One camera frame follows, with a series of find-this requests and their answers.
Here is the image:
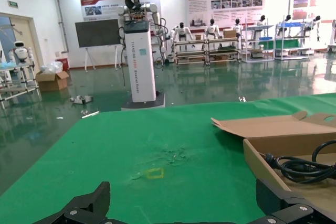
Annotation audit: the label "white black humanoid robot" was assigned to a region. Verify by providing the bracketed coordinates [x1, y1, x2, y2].
[204, 18, 223, 40]
[311, 15, 323, 42]
[255, 15, 268, 29]
[170, 22, 195, 44]
[278, 14, 292, 36]
[232, 18, 244, 38]

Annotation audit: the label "wall poster with red pictures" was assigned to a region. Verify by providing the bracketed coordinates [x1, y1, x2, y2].
[288, 0, 336, 24]

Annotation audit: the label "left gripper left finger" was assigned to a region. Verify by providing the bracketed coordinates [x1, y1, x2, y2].
[33, 181, 111, 224]

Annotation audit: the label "beige door with frame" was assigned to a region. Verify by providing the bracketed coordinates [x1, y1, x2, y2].
[0, 12, 40, 71]

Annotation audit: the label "green panel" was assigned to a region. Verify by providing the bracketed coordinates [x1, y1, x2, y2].
[282, 39, 300, 51]

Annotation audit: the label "small white round-head robot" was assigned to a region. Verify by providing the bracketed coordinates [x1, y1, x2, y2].
[9, 40, 35, 65]

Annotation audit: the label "black power cable with plug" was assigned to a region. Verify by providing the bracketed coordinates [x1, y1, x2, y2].
[264, 140, 336, 185]

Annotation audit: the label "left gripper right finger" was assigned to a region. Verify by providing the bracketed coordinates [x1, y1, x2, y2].
[256, 178, 336, 224]

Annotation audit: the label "open cardboard box on floor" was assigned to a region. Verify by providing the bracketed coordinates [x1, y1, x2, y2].
[35, 70, 70, 92]

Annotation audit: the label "grey junk on floor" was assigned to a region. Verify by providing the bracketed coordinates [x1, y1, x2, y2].
[69, 94, 94, 105]

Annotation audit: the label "white rack with blue top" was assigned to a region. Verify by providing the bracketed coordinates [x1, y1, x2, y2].
[274, 15, 315, 61]

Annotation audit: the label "grey wall conduit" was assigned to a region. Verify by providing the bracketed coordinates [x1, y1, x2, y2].
[53, 0, 69, 54]

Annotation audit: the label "cardboard box with torn edge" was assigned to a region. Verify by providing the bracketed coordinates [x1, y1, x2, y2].
[211, 111, 336, 221]

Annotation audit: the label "green table cloth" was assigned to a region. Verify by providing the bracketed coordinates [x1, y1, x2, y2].
[0, 93, 336, 224]

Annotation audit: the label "wall poster with robot photo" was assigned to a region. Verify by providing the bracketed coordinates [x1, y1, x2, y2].
[80, 0, 161, 22]

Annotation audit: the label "white pipe rack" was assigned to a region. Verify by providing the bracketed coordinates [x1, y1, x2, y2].
[0, 60, 43, 109]

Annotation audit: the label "red bin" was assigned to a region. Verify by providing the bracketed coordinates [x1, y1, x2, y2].
[56, 58, 70, 72]

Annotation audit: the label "pipe rack with wooden shelves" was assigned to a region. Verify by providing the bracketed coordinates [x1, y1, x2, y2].
[206, 36, 242, 65]
[173, 39, 208, 65]

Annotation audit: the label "wide red white wall poster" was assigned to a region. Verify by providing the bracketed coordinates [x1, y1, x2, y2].
[185, 0, 266, 30]

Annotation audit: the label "white metal shelf rack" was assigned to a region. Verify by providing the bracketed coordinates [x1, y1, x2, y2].
[240, 19, 276, 63]

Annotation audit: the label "clear plastic bags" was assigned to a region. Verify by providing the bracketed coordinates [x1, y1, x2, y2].
[39, 61, 64, 76]

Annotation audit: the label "dark screen on stand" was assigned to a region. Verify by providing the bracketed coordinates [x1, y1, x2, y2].
[75, 18, 122, 72]

